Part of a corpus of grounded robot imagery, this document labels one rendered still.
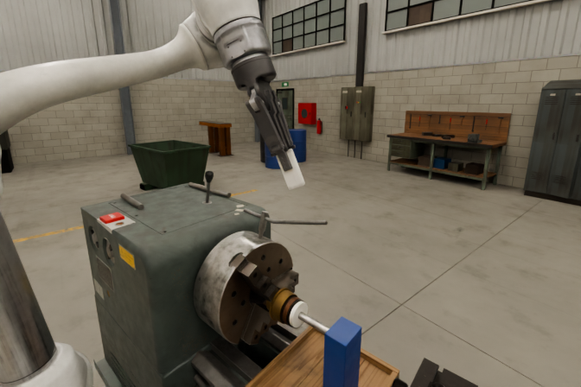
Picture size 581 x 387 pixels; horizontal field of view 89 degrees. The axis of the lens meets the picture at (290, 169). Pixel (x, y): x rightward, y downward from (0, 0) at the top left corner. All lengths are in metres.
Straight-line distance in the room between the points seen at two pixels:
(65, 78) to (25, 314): 0.51
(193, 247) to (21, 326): 0.40
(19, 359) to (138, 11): 10.84
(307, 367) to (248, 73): 0.85
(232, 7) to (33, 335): 0.77
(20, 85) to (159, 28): 10.92
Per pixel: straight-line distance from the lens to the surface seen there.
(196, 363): 1.15
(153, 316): 1.01
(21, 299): 0.86
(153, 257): 0.93
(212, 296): 0.91
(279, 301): 0.90
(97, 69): 0.60
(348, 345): 0.81
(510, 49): 7.39
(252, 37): 0.53
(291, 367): 1.06
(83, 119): 10.75
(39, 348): 0.91
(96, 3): 11.21
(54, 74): 0.58
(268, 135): 0.50
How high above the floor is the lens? 1.65
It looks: 13 degrees down
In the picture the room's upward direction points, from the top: straight up
